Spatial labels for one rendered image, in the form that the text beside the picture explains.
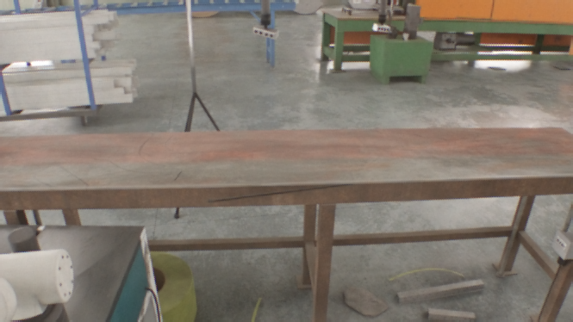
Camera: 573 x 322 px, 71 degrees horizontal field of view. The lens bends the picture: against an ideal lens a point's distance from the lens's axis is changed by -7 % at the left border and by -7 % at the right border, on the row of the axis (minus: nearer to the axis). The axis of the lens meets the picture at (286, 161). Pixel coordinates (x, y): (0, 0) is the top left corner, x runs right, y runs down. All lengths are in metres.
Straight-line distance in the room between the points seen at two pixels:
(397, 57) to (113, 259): 4.65
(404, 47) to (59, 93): 3.80
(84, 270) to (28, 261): 0.66
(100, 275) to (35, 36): 3.25
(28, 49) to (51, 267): 3.78
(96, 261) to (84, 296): 0.13
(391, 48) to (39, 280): 5.07
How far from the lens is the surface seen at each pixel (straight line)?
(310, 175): 1.43
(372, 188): 1.45
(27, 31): 4.25
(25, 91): 4.40
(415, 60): 5.57
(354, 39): 6.67
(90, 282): 1.18
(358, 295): 2.10
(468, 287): 2.31
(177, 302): 1.86
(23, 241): 0.62
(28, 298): 0.58
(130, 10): 5.78
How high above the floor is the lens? 1.47
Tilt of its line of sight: 26 degrees down
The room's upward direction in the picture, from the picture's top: 1 degrees clockwise
